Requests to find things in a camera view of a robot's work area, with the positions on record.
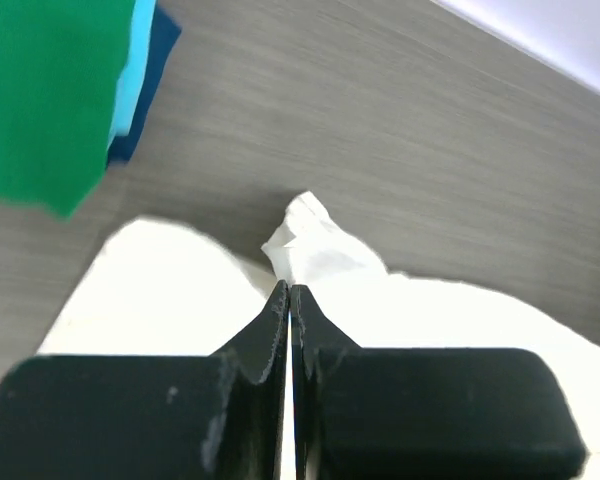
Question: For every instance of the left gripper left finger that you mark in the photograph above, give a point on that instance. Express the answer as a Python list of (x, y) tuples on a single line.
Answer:
[(218, 416)]

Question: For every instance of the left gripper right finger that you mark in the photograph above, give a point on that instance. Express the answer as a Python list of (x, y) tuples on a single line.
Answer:
[(423, 413)]

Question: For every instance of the white t shirt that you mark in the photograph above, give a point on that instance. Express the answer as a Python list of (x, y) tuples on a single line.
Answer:
[(158, 287)]

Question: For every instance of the light blue folded t shirt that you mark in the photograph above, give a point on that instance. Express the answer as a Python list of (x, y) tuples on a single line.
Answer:
[(131, 79)]

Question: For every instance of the green folded t shirt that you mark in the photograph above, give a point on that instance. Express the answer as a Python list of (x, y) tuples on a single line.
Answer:
[(59, 66)]

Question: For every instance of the dark blue folded t shirt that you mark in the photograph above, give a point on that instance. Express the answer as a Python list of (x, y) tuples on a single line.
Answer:
[(164, 34)]

